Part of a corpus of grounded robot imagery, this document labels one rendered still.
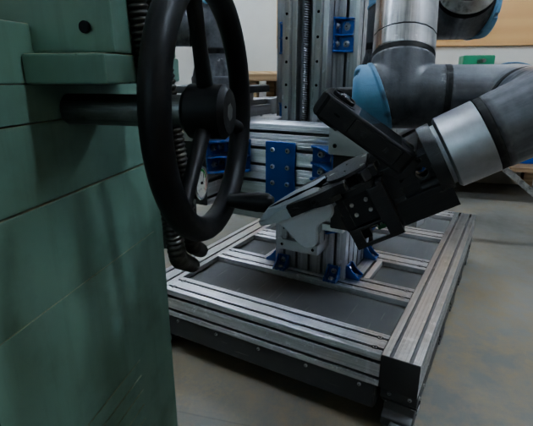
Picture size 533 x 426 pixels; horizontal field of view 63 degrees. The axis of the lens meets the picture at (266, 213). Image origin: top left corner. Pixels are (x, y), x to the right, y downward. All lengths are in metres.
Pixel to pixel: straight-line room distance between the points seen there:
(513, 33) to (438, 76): 3.35
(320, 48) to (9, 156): 0.88
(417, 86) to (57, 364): 0.53
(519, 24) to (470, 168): 3.47
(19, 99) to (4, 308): 0.21
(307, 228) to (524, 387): 1.12
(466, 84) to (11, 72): 0.47
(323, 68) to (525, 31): 2.81
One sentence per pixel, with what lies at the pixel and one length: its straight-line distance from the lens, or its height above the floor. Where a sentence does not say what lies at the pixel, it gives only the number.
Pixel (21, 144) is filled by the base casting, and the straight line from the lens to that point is 0.52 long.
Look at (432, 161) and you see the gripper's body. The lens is 0.45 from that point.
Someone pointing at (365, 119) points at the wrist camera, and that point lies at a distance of 0.45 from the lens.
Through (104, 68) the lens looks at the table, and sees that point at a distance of 0.48.
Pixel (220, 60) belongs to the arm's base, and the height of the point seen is 0.89.
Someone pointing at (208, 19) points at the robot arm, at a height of 0.99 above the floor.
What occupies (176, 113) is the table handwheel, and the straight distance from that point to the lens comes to 0.50.
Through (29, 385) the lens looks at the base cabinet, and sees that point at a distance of 0.58.
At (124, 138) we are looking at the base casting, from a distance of 0.69.
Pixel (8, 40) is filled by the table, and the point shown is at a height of 0.88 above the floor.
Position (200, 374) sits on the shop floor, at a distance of 1.39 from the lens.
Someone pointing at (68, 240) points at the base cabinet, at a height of 0.65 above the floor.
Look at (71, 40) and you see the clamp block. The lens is 0.52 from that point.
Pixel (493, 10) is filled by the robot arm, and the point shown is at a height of 0.97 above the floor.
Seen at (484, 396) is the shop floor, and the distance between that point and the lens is 1.43.
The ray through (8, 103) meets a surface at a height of 0.82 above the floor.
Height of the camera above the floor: 0.85
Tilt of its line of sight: 18 degrees down
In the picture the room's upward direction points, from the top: straight up
